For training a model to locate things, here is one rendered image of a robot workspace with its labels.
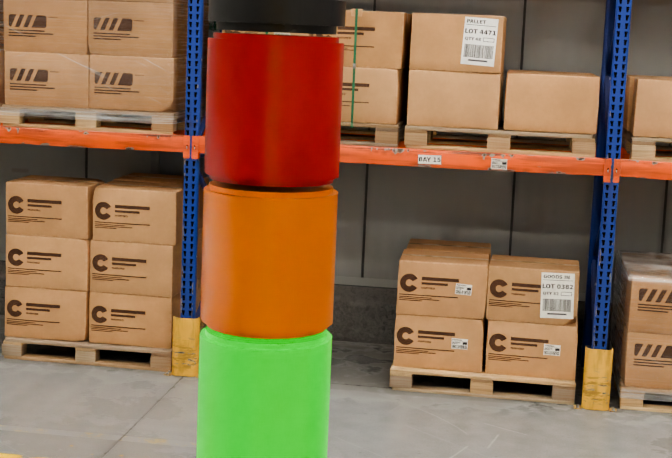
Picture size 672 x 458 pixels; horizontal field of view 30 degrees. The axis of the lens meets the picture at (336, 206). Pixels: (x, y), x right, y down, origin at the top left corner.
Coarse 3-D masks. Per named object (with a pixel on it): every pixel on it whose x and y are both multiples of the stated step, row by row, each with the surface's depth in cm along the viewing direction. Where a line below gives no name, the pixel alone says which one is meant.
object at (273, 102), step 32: (224, 64) 44; (256, 64) 43; (288, 64) 44; (320, 64) 44; (224, 96) 44; (256, 96) 44; (288, 96) 44; (320, 96) 44; (224, 128) 44; (256, 128) 44; (288, 128) 44; (320, 128) 44; (224, 160) 44; (256, 160) 44; (288, 160) 44; (320, 160) 45
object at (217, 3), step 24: (216, 0) 44; (240, 0) 43; (264, 0) 43; (288, 0) 43; (312, 0) 43; (336, 0) 44; (216, 24) 45; (240, 24) 44; (264, 24) 44; (288, 24) 44; (312, 24) 44; (336, 24) 44
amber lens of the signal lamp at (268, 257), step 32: (224, 192) 45; (256, 192) 44; (288, 192) 44; (320, 192) 45; (224, 224) 45; (256, 224) 44; (288, 224) 44; (320, 224) 45; (224, 256) 45; (256, 256) 44; (288, 256) 44; (320, 256) 45; (224, 288) 45; (256, 288) 45; (288, 288) 45; (320, 288) 46; (224, 320) 45; (256, 320) 45; (288, 320) 45; (320, 320) 46
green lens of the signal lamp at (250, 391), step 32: (224, 352) 45; (256, 352) 45; (288, 352) 45; (320, 352) 46; (224, 384) 45; (256, 384) 45; (288, 384) 45; (320, 384) 46; (224, 416) 46; (256, 416) 45; (288, 416) 45; (320, 416) 46; (224, 448) 46; (256, 448) 45; (288, 448) 46; (320, 448) 47
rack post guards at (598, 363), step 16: (176, 320) 831; (192, 320) 829; (176, 336) 832; (192, 336) 830; (176, 352) 834; (192, 352) 832; (592, 352) 793; (608, 352) 791; (176, 368) 835; (192, 368) 834; (592, 368) 794; (608, 368) 793; (592, 384) 795; (608, 384) 795; (592, 400) 797; (608, 400) 797
